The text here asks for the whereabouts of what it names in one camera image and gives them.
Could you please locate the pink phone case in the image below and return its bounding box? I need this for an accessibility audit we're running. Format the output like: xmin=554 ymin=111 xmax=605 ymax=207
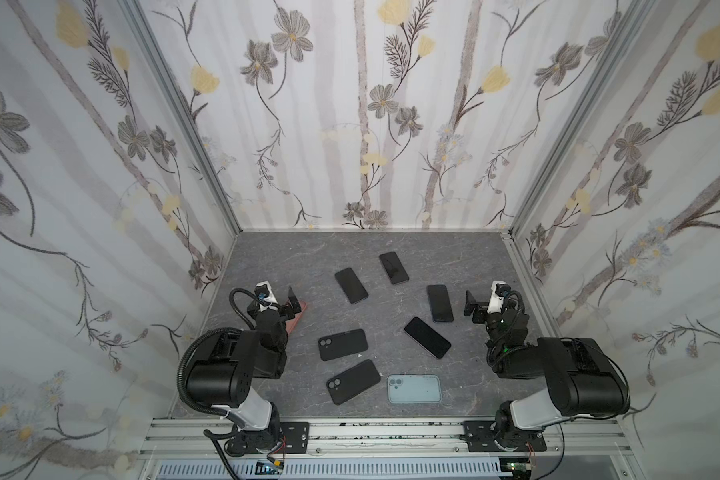
xmin=286 ymin=301 xmax=308 ymax=335

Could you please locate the black phone picked up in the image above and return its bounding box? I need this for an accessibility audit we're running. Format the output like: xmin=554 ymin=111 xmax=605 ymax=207
xmin=334 ymin=268 xmax=368 ymax=304

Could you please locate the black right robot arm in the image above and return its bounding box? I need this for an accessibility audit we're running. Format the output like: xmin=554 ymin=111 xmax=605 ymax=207
xmin=463 ymin=282 xmax=630 ymax=453

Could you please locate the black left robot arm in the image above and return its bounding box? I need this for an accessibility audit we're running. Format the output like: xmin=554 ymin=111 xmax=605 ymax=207
xmin=176 ymin=282 xmax=303 ymax=460

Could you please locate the black phone centre tilted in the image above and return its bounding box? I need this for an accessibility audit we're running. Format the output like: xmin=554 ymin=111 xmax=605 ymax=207
xmin=404 ymin=317 xmax=452 ymax=360

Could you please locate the black phone case upper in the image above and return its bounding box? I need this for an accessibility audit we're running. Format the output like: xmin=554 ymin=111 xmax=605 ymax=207
xmin=318 ymin=329 xmax=368 ymax=362

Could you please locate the black phone case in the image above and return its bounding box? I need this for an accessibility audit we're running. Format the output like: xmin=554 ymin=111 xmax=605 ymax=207
xmin=318 ymin=329 xmax=368 ymax=362
xmin=326 ymin=359 xmax=381 ymax=405

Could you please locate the black phone back centre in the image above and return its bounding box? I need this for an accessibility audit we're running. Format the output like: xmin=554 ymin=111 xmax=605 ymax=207
xmin=379 ymin=252 xmax=410 ymax=285

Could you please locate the black phone case lower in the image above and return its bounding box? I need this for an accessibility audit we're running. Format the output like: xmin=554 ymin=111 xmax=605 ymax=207
xmin=326 ymin=359 xmax=381 ymax=405

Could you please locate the light blue phone case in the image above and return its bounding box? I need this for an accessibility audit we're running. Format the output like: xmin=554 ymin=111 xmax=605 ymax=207
xmin=387 ymin=375 xmax=442 ymax=404

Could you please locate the small green circuit board right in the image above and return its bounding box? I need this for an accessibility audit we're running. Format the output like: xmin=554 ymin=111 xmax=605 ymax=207
xmin=499 ymin=458 xmax=534 ymax=480

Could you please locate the small green circuit board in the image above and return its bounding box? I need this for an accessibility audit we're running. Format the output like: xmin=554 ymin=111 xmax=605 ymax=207
xmin=499 ymin=458 xmax=534 ymax=480
xmin=254 ymin=459 xmax=284 ymax=476

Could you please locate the small green circuit board left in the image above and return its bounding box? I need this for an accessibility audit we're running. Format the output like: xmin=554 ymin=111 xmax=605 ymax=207
xmin=254 ymin=459 xmax=284 ymax=476

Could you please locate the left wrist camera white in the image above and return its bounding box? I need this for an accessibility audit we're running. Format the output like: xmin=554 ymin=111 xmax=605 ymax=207
xmin=254 ymin=281 xmax=277 ymax=310

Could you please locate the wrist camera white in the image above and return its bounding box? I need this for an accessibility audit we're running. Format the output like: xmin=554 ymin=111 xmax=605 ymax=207
xmin=254 ymin=281 xmax=277 ymax=310
xmin=487 ymin=281 xmax=512 ymax=313

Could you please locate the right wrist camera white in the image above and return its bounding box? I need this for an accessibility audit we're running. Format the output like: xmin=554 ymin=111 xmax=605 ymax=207
xmin=487 ymin=281 xmax=512 ymax=313

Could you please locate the left corrugated black cable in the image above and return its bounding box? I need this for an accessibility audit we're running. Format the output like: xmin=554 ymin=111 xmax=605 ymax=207
xmin=176 ymin=287 xmax=259 ymax=480

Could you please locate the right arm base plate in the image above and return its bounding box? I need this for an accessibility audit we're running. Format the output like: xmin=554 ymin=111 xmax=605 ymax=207
xmin=461 ymin=420 xmax=547 ymax=453

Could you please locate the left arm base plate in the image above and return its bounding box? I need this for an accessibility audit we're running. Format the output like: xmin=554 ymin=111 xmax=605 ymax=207
xmin=223 ymin=422 xmax=310 ymax=457

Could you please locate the right thin black cable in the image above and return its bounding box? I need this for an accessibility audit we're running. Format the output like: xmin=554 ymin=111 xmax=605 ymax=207
xmin=530 ymin=440 xmax=568 ymax=480

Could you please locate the aluminium frame rail front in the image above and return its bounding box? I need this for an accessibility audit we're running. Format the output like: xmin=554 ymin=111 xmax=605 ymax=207
xmin=137 ymin=416 xmax=634 ymax=460

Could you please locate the white slotted cable duct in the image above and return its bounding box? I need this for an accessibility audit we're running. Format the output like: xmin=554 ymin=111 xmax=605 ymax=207
xmin=154 ymin=458 xmax=511 ymax=480

